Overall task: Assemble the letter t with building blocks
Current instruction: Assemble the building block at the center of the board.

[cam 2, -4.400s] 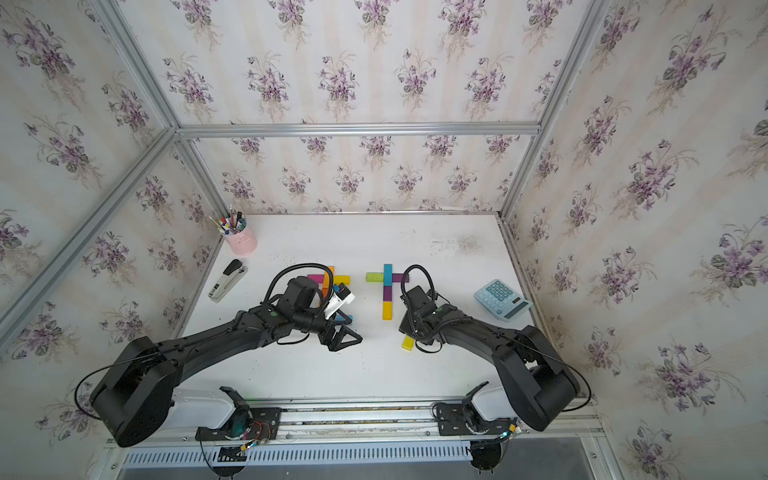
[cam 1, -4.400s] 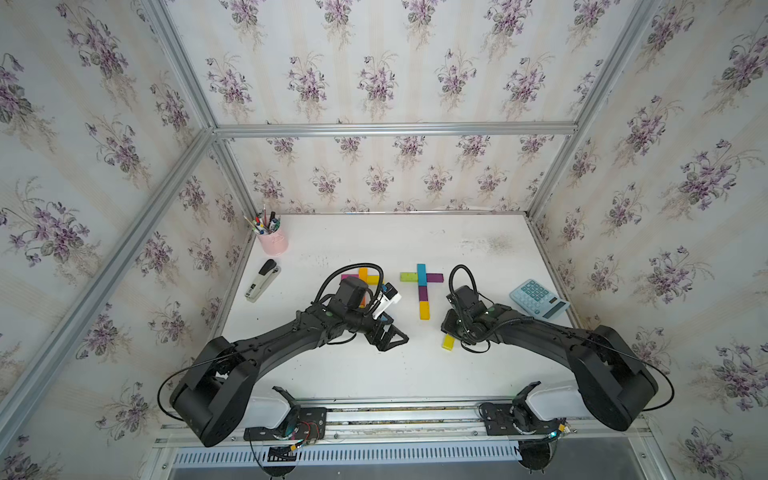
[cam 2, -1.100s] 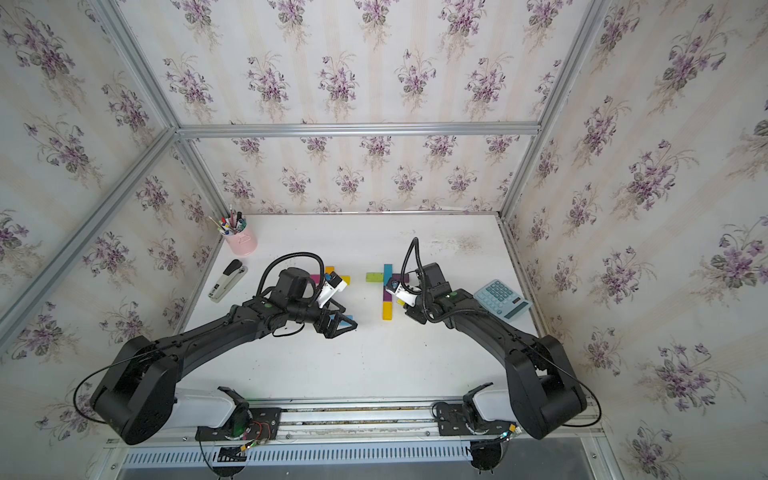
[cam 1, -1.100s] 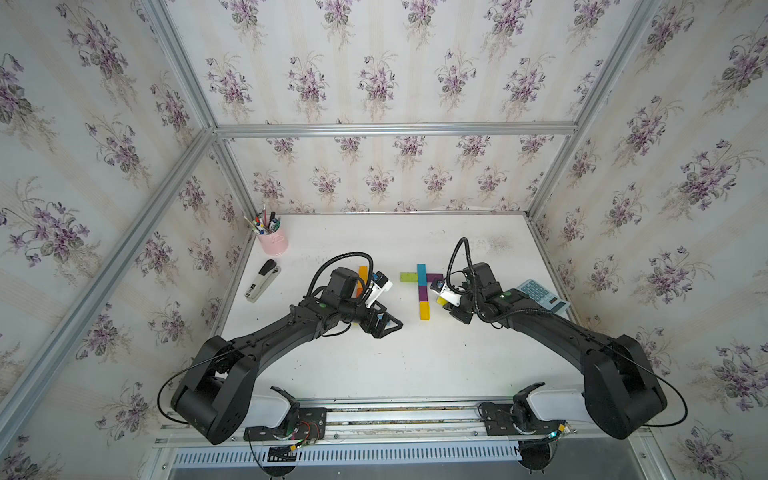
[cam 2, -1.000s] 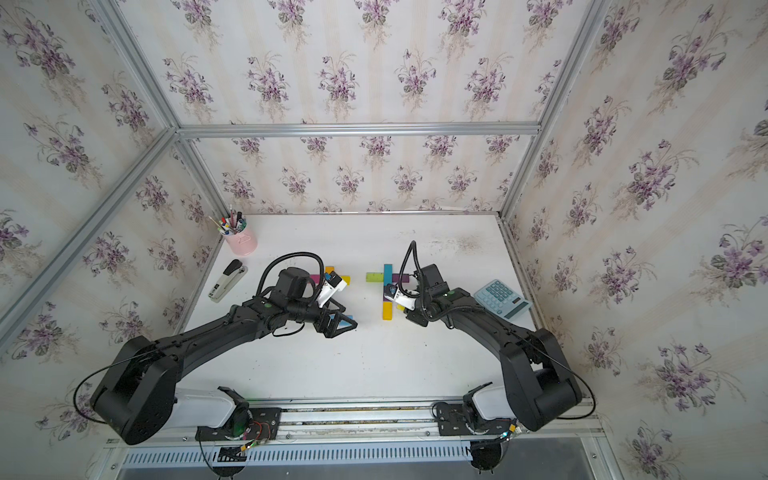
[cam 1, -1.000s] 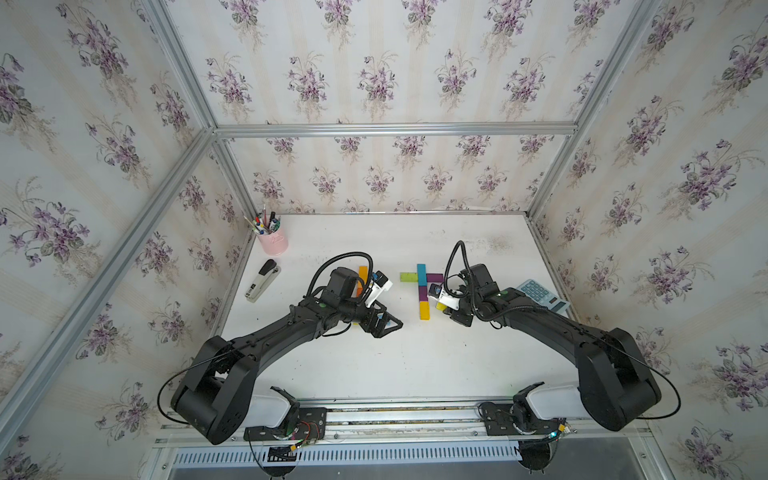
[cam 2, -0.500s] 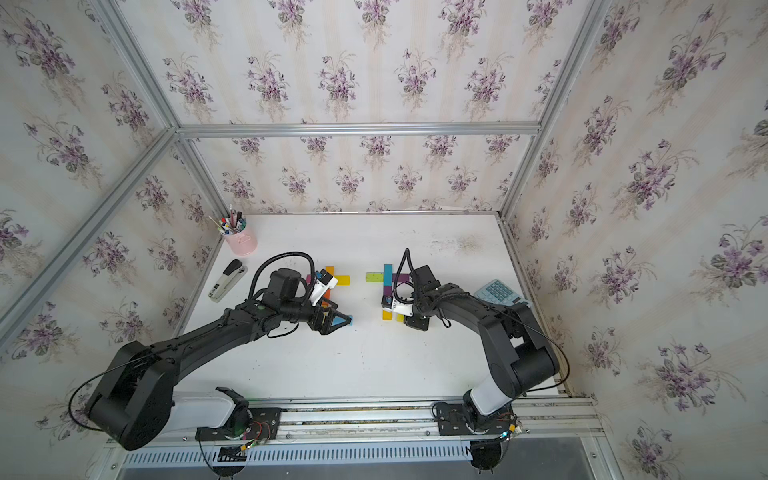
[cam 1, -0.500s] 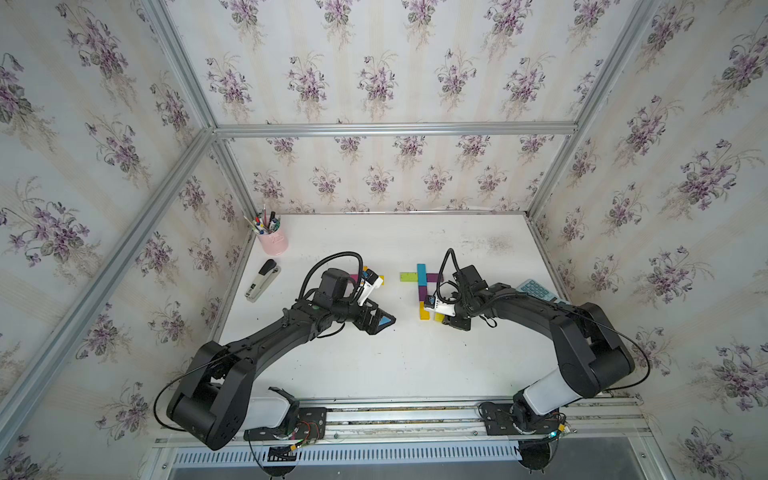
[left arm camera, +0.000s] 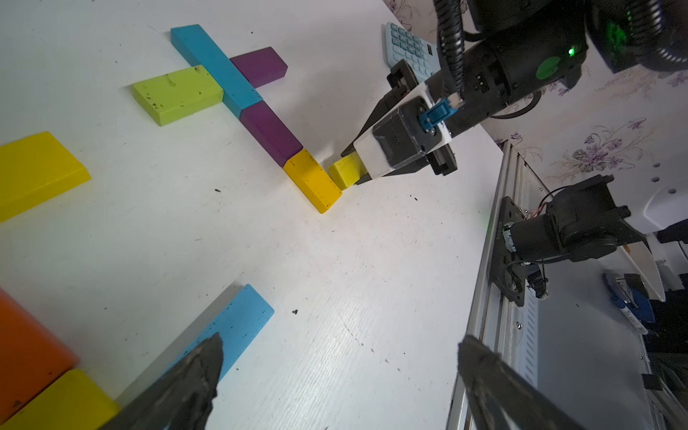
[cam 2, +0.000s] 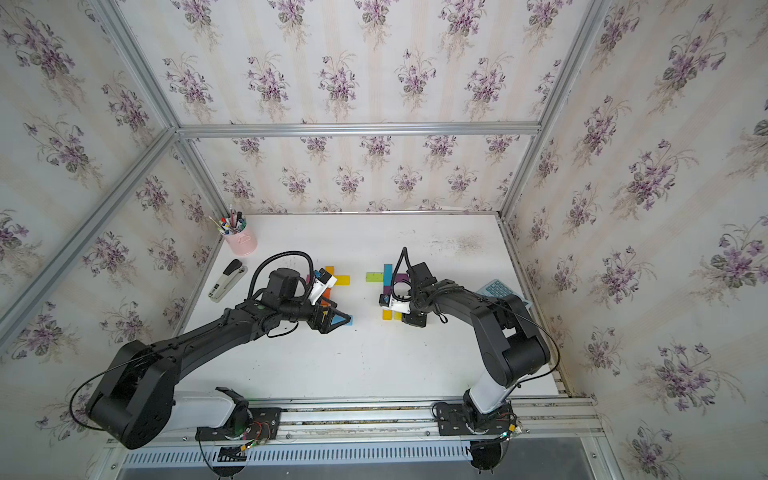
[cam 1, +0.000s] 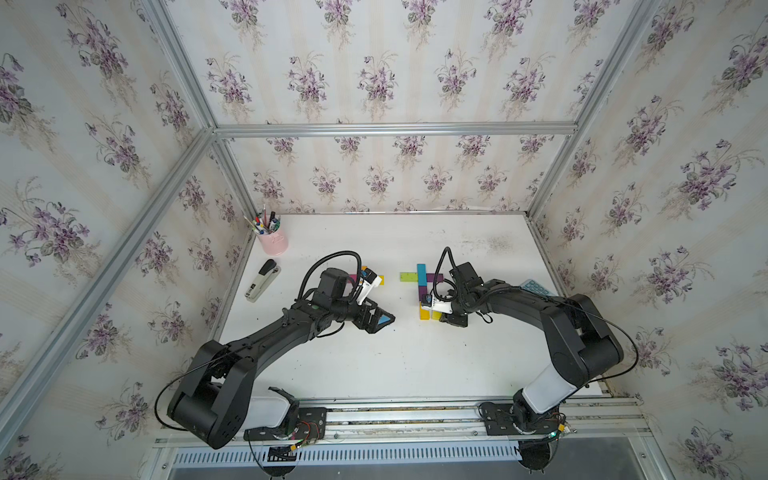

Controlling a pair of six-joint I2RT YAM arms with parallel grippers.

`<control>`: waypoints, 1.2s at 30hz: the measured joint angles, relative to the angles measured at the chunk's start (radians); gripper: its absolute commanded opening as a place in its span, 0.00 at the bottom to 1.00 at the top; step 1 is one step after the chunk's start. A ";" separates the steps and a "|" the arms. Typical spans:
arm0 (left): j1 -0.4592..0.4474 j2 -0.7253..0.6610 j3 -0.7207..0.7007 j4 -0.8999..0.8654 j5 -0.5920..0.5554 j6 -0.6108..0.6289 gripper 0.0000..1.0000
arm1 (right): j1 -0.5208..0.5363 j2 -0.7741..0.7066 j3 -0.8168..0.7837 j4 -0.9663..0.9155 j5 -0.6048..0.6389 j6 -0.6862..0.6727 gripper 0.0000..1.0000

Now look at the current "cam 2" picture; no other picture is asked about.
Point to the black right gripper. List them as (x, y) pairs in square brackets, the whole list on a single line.
[(418, 320)]

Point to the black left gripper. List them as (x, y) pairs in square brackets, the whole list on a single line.
[(323, 326)]

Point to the teal wooden block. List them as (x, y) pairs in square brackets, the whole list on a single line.
[(387, 275)]

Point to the green wooden block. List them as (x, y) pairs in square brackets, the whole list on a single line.
[(374, 277)]

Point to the light blue wooden block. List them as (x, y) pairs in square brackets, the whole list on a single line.
[(338, 320)]

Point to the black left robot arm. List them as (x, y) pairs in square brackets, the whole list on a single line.
[(136, 398)]

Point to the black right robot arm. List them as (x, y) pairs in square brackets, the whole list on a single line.
[(512, 346)]

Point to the light blue calculator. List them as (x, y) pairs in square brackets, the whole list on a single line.
[(497, 289)]

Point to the black and white stapler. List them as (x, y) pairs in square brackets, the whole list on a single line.
[(231, 275)]

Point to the pink metal pen bucket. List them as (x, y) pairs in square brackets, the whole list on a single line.
[(242, 243)]

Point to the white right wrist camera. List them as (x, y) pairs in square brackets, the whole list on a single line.
[(388, 303)]

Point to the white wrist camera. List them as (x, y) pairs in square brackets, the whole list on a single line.
[(388, 303), (321, 283)]

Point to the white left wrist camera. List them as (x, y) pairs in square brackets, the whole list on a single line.
[(321, 283)]

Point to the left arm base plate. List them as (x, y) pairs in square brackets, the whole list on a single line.
[(256, 425)]

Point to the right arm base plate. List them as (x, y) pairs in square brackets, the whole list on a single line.
[(477, 420)]

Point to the aluminium front rail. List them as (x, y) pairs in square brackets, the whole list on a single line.
[(293, 422)]

